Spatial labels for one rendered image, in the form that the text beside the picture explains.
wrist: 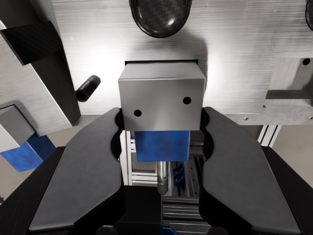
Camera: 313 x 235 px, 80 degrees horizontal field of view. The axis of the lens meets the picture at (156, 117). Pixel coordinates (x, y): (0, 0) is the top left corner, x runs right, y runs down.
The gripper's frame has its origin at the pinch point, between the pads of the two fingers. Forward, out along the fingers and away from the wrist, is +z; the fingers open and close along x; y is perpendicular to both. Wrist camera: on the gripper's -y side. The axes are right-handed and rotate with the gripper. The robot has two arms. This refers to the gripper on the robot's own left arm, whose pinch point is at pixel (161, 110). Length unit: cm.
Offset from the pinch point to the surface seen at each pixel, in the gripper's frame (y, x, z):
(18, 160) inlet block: 9.1, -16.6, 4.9
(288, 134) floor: 69, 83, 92
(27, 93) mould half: 1.3, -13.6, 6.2
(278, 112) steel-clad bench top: 6.9, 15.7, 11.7
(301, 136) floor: 70, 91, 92
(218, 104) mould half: 1.0, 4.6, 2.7
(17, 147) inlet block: 6.1, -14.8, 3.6
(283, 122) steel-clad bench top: 8.5, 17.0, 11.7
